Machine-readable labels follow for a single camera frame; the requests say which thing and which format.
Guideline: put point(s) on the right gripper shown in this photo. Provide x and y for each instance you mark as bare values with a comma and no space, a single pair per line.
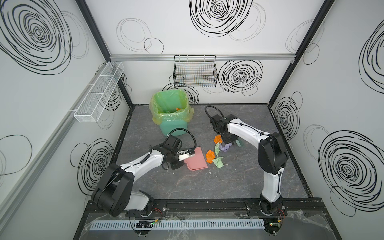
229,137

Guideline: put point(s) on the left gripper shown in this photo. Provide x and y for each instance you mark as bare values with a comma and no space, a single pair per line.
175,159

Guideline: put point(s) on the pink plastic dustpan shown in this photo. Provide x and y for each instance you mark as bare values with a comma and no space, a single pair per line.
196,162

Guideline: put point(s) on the teal hand brush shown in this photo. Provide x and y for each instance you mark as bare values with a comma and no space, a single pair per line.
239,143

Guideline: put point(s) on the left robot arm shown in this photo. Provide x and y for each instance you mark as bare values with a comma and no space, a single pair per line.
114,192

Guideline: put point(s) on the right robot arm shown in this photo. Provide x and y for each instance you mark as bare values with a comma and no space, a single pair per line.
272,154

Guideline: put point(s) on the orange paper scrap far right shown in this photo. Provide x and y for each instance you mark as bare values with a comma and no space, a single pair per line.
218,139

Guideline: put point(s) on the orange paper scrap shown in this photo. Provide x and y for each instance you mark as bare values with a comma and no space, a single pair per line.
218,139
210,156

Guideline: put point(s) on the small green scrap right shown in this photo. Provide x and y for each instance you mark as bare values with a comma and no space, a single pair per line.
217,149

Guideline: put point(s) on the purple paper scrap right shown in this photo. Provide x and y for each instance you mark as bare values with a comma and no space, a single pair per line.
225,147

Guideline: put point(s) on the orange paper scrap centre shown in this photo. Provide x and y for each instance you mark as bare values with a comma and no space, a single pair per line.
210,156

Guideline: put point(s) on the green paper scrap front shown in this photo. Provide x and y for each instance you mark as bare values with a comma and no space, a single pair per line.
218,162

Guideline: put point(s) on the green trash bin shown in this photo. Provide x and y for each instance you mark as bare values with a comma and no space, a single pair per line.
174,126

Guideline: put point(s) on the yellow-green bin liner bag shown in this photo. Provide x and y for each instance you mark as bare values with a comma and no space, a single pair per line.
169,105

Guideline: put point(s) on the black wire basket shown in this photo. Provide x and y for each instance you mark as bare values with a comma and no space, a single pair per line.
195,70

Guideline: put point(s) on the grey slotted cable duct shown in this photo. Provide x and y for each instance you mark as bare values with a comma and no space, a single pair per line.
213,224

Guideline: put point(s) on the white mesh wall shelf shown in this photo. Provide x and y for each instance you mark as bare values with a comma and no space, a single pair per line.
97,97

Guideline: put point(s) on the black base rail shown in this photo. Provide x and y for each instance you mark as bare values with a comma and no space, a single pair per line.
229,205

